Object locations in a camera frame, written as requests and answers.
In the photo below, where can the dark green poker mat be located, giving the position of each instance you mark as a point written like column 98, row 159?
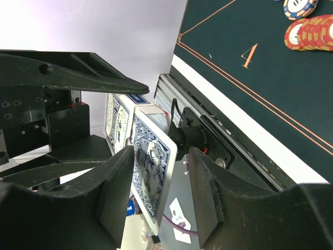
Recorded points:
column 233, row 53

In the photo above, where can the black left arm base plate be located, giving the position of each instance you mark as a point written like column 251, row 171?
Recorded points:
column 193, row 131

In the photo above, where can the blue ten chips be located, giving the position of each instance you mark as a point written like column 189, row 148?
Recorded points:
column 298, row 9

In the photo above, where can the white paper tag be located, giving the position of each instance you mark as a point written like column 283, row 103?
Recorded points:
column 179, row 219

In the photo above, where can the spread red five chips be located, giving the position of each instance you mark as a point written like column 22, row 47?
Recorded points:
column 310, row 34

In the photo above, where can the aluminium mounting rail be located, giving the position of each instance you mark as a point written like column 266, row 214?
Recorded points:
column 249, row 161

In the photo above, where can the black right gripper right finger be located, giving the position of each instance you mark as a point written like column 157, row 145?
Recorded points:
column 232, row 213

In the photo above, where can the blue backed card deck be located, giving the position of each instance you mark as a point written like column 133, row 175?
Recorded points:
column 155, row 155

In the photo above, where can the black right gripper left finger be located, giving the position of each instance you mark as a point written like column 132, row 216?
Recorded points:
column 87, row 212

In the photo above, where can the blue playing card box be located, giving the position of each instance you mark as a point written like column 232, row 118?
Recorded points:
column 119, row 112

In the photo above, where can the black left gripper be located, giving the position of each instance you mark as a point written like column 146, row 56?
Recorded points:
column 33, row 116

